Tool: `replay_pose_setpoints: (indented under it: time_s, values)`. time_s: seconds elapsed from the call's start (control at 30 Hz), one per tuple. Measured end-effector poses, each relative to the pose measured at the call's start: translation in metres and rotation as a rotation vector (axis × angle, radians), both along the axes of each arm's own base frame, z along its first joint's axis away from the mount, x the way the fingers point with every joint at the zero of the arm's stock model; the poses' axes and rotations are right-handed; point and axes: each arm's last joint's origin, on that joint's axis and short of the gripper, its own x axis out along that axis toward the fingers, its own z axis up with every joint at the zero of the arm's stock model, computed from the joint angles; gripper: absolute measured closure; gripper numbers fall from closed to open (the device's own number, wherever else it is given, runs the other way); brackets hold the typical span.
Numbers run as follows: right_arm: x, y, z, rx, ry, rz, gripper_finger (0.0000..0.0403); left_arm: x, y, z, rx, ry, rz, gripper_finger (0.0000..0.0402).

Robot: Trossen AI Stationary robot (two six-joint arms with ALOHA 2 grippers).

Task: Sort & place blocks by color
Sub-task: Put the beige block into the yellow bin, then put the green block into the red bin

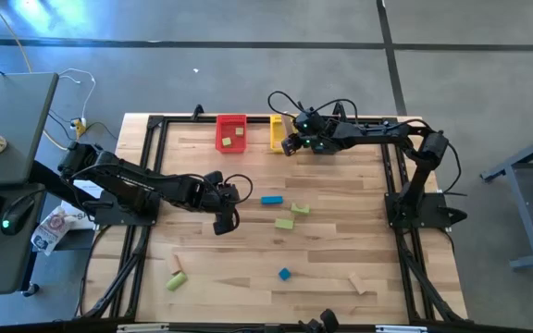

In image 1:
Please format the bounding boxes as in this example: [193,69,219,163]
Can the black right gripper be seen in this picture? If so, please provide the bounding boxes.
[281,129,337,157]

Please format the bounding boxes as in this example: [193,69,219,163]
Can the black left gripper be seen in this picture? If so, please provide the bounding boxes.
[192,178,242,236]

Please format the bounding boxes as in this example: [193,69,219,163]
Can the wooden long block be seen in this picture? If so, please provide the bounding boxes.
[279,114,295,138]

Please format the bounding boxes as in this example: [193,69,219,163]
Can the green cylinder block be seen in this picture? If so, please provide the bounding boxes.
[165,271,188,292]

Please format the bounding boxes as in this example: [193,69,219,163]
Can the wooden rectangular block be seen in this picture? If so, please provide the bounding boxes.
[347,271,368,296]

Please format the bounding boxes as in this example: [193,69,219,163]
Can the yellow plastic basket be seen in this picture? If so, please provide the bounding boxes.
[268,114,295,154]

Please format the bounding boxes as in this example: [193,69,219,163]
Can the red plastic basket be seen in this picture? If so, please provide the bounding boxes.
[215,114,248,154]

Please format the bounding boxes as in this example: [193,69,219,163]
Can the black clamp device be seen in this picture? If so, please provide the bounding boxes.
[298,308,341,333]

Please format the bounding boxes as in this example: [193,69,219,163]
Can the white cardboard box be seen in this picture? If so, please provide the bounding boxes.
[60,179,105,231]

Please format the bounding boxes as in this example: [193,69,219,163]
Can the white printed snack bag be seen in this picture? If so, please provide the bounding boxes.
[30,205,78,256]

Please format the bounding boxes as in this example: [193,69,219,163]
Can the black computer mouse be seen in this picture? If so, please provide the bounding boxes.
[0,196,36,236]

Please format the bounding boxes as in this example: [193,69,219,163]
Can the grey metal table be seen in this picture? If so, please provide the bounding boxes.
[478,127,533,270]

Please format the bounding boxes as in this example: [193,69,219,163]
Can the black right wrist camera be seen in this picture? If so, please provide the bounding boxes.
[296,109,327,133]

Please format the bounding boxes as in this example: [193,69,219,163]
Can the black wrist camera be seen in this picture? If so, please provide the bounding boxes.
[204,169,225,186]
[296,109,327,133]

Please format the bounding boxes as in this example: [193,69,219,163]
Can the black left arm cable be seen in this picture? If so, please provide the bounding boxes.
[222,173,254,207]

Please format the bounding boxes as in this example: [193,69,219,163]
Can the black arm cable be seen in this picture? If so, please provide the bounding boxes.
[266,90,360,129]
[222,173,254,207]

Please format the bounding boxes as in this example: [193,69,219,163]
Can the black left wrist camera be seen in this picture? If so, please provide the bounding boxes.
[204,169,225,186]

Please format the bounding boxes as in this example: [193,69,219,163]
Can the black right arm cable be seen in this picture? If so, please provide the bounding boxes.
[266,90,360,129]

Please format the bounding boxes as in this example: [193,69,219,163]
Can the black metal table frame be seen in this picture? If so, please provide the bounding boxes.
[74,104,469,325]

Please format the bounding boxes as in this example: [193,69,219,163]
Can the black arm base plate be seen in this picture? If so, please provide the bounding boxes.
[83,184,161,227]
[384,191,452,228]

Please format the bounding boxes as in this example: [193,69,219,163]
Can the silver metal bracket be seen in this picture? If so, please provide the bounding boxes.
[117,323,170,333]
[375,325,429,333]

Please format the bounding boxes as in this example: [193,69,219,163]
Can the white cable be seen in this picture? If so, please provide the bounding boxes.
[57,68,97,122]

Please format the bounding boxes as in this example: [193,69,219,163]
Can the yellow hanging cable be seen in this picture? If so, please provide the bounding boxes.
[0,0,34,75]

